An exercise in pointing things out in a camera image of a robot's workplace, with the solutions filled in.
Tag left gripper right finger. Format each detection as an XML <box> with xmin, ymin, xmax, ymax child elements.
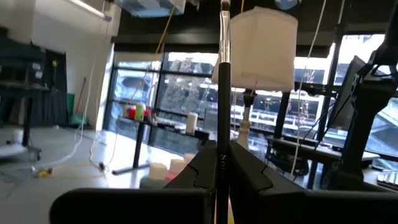
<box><xmin>229</xmin><ymin>141</ymin><xmax>398</xmax><ymax>224</ymax></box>

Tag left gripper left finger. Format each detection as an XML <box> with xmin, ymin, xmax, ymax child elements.
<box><xmin>49</xmin><ymin>140</ymin><xmax>218</xmax><ymax>224</ymax></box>

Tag dark grey paint bottle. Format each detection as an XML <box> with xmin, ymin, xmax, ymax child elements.
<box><xmin>139</xmin><ymin>161</ymin><xmax>169</xmax><ymax>190</ymax></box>

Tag tall pink labelled paint bottle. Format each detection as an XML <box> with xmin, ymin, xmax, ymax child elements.
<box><xmin>164</xmin><ymin>157</ymin><xmax>187</xmax><ymax>183</ymax></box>

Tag thin black paint brush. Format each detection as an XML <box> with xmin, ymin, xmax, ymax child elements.
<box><xmin>216</xmin><ymin>0</ymin><xmax>233</xmax><ymax>224</ymax></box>

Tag dark desk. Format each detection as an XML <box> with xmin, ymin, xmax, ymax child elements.
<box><xmin>267</xmin><ymin>135</ymin><xmax>382</xmax><ymax>175</ymax></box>

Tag black side table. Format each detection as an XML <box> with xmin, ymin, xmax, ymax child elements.
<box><xmin>118</xmin><ymin>114</ymin><xmax>212</xmax><ymax>175</ymax></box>

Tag small red objects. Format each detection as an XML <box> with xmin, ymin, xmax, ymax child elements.
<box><xmin>127</xmin><ymin>107</ymin><xmax>153</xmax><ymax>122</ymax></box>

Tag small yellow-green object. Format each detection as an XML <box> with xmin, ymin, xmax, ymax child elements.
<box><xmin>135</xmin><ymin>103</ymin><xmax>146</xmax><ymax>122</ymax></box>

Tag white object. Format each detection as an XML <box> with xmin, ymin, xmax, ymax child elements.
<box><xmin>186</xmin><ymin>112</ymin><xmax>199</xmax><ymax>135</ymax></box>

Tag grey monitor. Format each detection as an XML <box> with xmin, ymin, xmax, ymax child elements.
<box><xmin>329</xmin><ymin>55</ymin><xmax>368</xmax><ymax>131</ymax></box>

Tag green floor object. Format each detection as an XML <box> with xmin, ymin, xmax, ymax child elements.
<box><xmin>66</xmin><ymin>92</ymin><xmax>91</xmax><ymax>127</ymax></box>

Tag white floor stand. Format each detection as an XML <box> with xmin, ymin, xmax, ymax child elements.
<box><xmin>0</xmin><ymin>129</ymin><xmax>43</xmax><ymax>161</ymax></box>

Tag black office partition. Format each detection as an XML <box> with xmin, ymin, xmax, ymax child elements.
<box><xmin>0</xmin><ymin>26</ymin><xmax>68</xmax><ymax>127</ymax></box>

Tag silver table lamp white shade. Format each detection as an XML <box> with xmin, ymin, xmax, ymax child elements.
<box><xmin>211</xmin><ymin>6</ymin><xmax>299</xmax><ymax>150</ymax></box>

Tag long ceiling light bar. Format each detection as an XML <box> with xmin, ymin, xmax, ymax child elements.
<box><xmin>67</xmin><ymin>0</ymin><xmax>113</xmax><ymax>22</ymax></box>

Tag yellow hanging cable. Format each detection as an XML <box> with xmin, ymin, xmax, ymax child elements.
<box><xmin>34</xmin><ymin>5</ymin><xmax>177</xmax><ymax>180</ymax></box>

